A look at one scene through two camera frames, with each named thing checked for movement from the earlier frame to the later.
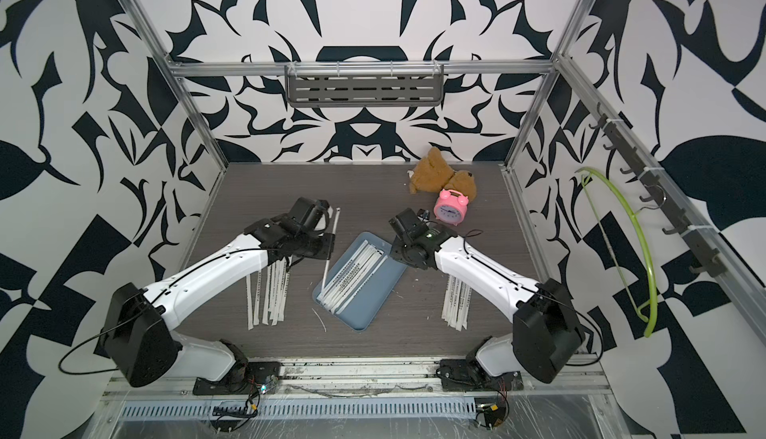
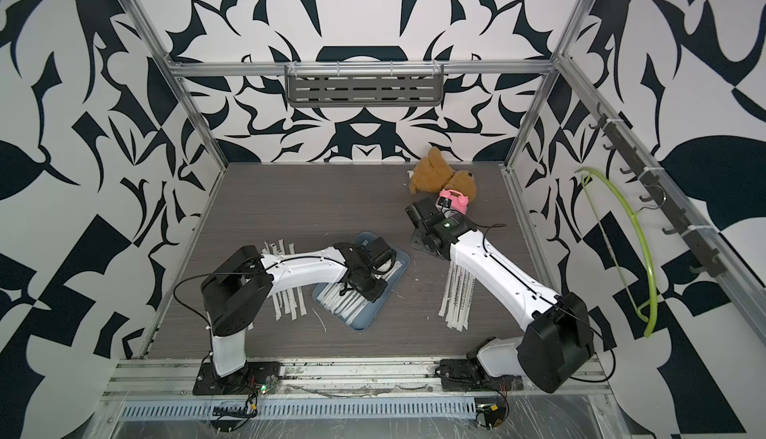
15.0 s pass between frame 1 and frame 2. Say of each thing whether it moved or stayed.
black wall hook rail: stayed
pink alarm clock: stayed
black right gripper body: moved
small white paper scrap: stayed
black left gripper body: moved
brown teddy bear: stayed
